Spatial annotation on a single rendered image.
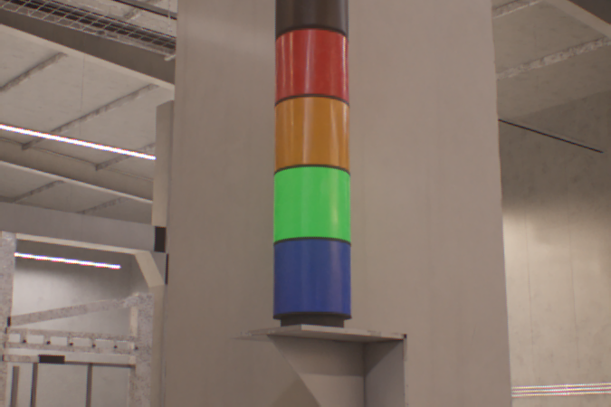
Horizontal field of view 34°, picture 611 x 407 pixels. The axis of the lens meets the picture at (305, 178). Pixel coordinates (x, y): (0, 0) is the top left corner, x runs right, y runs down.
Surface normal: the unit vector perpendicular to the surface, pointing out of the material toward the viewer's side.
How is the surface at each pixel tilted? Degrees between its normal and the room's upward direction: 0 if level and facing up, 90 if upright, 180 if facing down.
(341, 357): 90
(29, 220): 90
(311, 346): 90
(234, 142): 90
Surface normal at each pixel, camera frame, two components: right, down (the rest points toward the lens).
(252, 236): -0.76, -0.16
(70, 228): 0.65, -0.18
